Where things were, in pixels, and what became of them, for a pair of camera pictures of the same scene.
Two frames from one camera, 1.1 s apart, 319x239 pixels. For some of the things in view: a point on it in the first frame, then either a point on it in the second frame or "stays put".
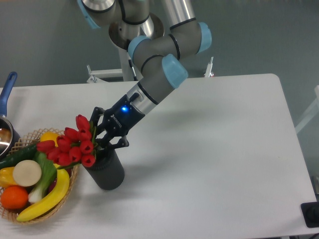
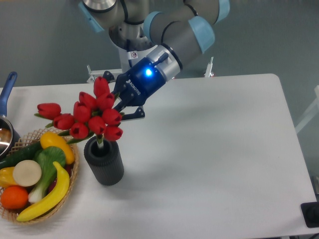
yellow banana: (63, 180) stays put
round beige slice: (27, 173) stays put
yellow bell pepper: (6, 177) stays put
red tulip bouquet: (76, 147) → (93, 115)
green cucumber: (25, 153) stays put
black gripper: (119, 119) → (136, 84)
